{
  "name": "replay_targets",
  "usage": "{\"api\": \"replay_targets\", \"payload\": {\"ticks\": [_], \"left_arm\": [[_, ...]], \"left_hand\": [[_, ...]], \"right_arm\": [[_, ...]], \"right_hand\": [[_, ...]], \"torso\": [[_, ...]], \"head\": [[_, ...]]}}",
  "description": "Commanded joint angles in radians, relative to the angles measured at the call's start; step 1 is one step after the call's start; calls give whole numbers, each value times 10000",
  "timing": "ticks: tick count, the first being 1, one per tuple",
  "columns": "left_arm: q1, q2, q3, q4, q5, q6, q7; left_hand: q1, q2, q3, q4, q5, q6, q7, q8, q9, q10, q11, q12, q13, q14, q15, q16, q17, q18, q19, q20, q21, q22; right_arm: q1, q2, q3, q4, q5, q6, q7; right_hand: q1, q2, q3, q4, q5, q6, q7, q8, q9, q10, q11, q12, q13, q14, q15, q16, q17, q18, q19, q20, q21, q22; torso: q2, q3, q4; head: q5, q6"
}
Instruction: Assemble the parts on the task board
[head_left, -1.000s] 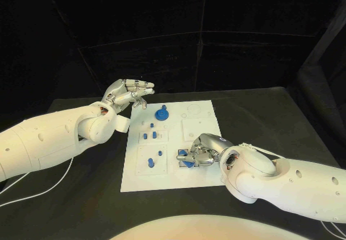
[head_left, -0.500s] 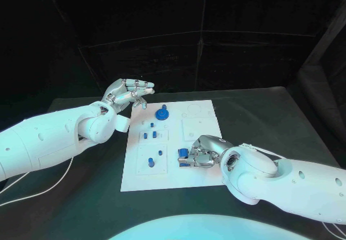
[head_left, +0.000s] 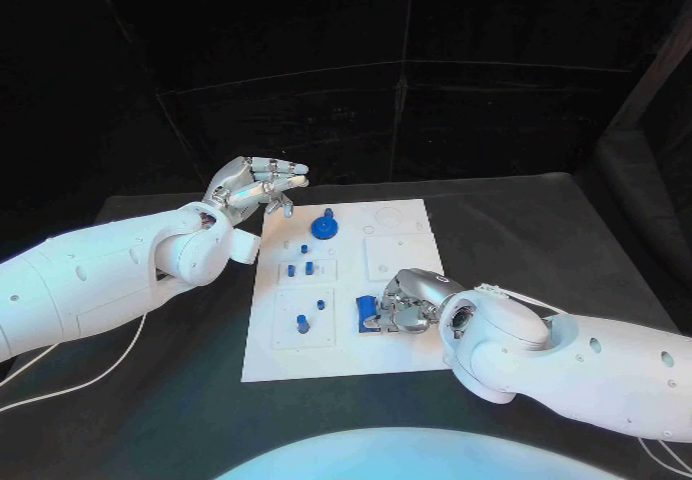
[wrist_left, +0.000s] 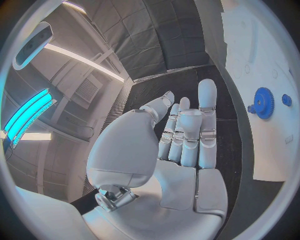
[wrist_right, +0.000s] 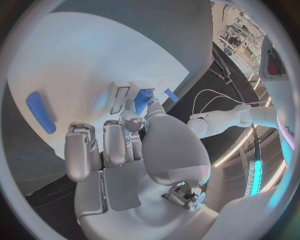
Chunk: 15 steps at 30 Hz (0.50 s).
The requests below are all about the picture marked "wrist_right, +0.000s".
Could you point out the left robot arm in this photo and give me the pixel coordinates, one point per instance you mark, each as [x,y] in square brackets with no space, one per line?
[218,120]

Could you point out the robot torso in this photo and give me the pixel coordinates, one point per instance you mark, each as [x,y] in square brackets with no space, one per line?
[273,91]

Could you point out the long blue cylinder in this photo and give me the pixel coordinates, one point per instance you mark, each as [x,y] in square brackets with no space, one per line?
[40,112]

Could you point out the blue peg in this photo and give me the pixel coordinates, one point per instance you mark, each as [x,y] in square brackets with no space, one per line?
[170,94]

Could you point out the glowing light bar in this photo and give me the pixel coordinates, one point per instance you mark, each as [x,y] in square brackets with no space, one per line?
[257,178]

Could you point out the short blue cylinder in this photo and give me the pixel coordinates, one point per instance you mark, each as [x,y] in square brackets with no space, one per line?
[143,97]

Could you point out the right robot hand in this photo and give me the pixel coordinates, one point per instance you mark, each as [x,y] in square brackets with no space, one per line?
[173,146]

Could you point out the cluttered workshop desk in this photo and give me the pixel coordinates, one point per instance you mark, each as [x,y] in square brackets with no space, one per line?
[239,41]

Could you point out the white task board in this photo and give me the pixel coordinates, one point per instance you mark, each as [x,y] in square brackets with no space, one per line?
[93,61]

